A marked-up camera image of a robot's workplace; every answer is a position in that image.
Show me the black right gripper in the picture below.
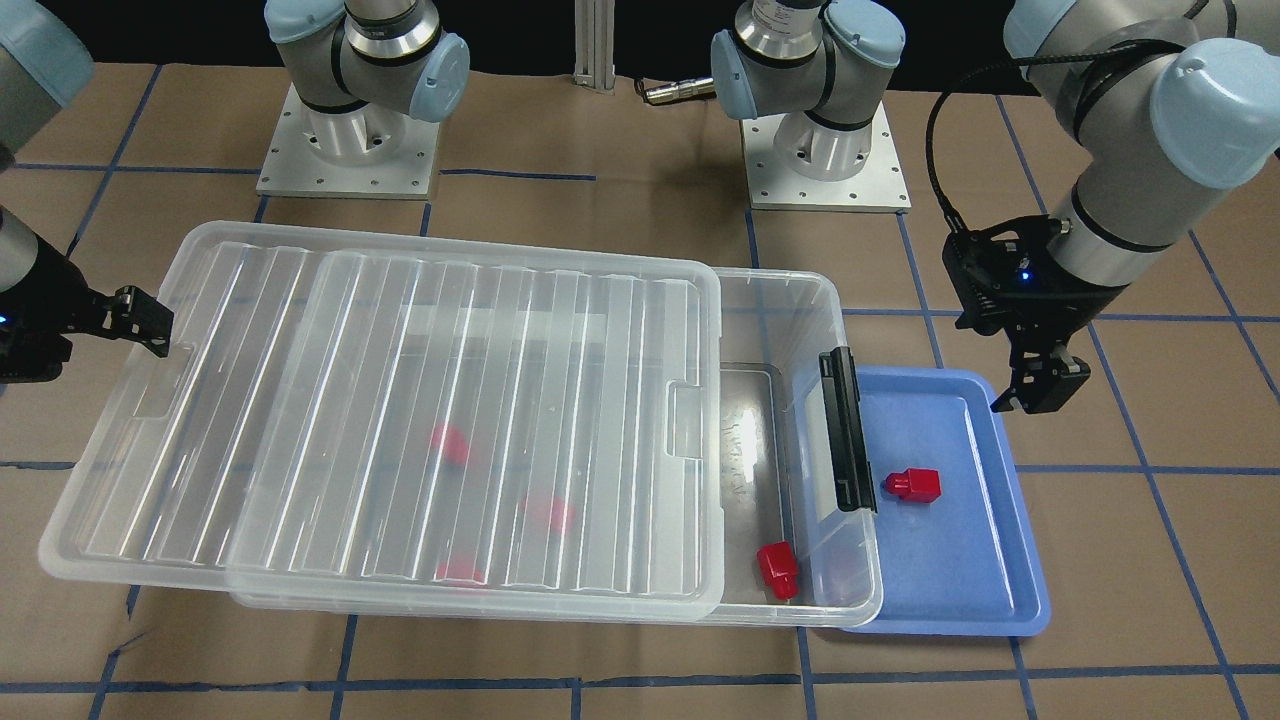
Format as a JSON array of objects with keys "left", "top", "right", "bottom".
[{"left": 1, "top": 237, "right": 175, "bottom": 384}]

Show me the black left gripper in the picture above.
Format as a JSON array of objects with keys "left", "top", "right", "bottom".
[{"left": 943, "top": 215, "right": 1125, "bottom": 414}]

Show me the red block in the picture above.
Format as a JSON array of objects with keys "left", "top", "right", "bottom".
[
  {"left": 522, "top": 495, "right": 576, "bottom": 537},
  {"left": 429, "top": 421, "right": 470, "bottom": 468},
  {"left": 755, "top": 541, "right": 800, "bottom": 601},
  {"left": 434, "top": 557, "right": 488, "bottom": 585},
  {"left": 883, "top": 468, "right": 943, "bottom": 503}
]

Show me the clear plastic box lid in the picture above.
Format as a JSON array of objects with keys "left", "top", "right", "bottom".
[{"left": 38, "top": 222, "right": 724, "bottom": 623}]

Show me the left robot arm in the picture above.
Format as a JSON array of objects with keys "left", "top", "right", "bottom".
[{"left": 710, "top": 1, "right": 1279, "bottom": 414}]

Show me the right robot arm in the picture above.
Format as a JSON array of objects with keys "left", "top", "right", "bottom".
[{"left": 3, "top": 1, "right": 471, "bottom": 384}]

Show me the clear plastic storage box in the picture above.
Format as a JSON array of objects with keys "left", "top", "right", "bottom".
[{"left": 227, "top": 255, "right": 845, "bottom": 625}]

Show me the blue plastic tray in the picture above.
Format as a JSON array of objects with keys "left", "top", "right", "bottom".
[{"left": 787, "top": 366, "right": 1051, "bottom": 637}]

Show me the metal connector plug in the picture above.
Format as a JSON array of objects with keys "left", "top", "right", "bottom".
[{"left": 634, "top": 77, "right": 716, "bottom": 108}]

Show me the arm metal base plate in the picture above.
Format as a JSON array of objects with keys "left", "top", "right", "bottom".
[
  {"left": 740, "top": 105, "right": 913, "bottom": 214},
  {"left": 256, "top": 86, "right": 442, "bottom": 201}
]

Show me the black box latch handle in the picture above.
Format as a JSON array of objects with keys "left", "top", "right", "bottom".
[{"left": 818, "top": 346, "right": 878, "bottom": 512}]

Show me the aluminium extrusion post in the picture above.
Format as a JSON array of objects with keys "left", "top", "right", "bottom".
[{"left": 571, "top": 0, "right": 616, "bottom": 95}]

